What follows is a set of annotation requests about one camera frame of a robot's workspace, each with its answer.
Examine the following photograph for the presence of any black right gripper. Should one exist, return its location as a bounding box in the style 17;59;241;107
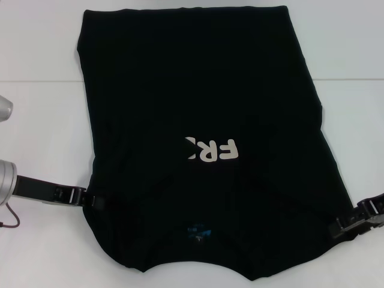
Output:
328;191;384;241

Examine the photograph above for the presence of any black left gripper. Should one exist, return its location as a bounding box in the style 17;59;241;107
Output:
15;175;106;211

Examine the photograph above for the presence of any black and silver left wrist camera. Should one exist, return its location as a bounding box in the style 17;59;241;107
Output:
0;94;14;124

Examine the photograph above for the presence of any silver left plug with cable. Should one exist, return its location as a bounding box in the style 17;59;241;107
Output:
0;204;22;230

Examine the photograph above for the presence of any black shirt with FREE print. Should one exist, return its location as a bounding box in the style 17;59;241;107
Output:
76;5;364;275

